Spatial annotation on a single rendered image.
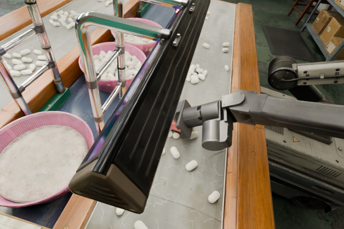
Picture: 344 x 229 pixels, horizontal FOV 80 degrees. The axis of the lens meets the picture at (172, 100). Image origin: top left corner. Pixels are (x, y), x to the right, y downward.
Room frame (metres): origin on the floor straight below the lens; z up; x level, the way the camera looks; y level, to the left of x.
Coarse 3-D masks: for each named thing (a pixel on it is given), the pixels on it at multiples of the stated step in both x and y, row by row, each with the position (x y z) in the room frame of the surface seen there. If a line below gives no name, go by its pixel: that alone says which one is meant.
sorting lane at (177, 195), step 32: (224, 32) 1.17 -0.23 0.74; (224, 64) 0.83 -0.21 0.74; (192, 96) 0.57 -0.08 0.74; (160, 160) 0.29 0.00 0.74; (192, 160) 0.31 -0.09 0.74; (224, 160) 0.33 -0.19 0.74; (160, 192) 0.20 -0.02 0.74; (192, 192) 0.21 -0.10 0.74; (96, 224) 0.10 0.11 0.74; (128, 224) 0.12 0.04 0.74; (160, 224) 0.13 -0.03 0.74; (192, 224) 0.14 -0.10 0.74
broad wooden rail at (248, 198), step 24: (240, 24) 1.27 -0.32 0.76; (240, 48) 0.97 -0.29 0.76; (240, 72) 0.76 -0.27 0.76; (240, 144) 0.38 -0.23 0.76; (264, 144) 0.39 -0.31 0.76; (240, 168) 0.29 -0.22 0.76; (264, 168) 0.31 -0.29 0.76; (240, 192) 0.23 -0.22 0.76; (264, 192) 0.24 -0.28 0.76; (240, 216) 0.17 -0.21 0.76; (264, 216) 0.18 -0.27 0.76
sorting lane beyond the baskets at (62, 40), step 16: (80, 0) 1.23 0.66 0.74; (96, 0) 1.28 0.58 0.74; (128, 0) 1.37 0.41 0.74; (48, 16) 0.96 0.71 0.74; (16, 32) 0.77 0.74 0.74; (48, 32) 0.82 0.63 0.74; (64, 32) 0.84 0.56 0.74; (16, 48) 0.66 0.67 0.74; (32, 48) 0.68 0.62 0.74; (64, 48) 0.72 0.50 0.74; (16, 64) 0.56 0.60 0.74; (0, 80) 0.47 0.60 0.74; (16, 80) 0.48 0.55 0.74; (0, 96) 0.40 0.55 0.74
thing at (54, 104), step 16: (32, 0) 0.49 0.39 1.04; (32, 16) 0.48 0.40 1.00; (32, 32) 0.46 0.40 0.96; (0, 48) 0.36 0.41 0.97; (48, 48) 0.49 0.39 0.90; (0, 64) 0.34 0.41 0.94; (48, 64) 0.47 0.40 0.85; (32, 80) 0.40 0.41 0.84; (16, 96) 0.34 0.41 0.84; (64, 96) 0.49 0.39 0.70
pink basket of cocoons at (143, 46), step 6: (126, 18) 1.04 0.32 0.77; (132, 18) 1.06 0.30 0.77; (138, 18) 1.07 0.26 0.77; (156, 24) 1.05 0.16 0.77; (114, 36) 0.85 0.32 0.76; (126, 42) 0.82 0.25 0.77; (132, 42) 0.82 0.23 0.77; (150, 42) 0.85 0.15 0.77; (138, 48) 0.83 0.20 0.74; (144, 48) 0.84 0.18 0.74
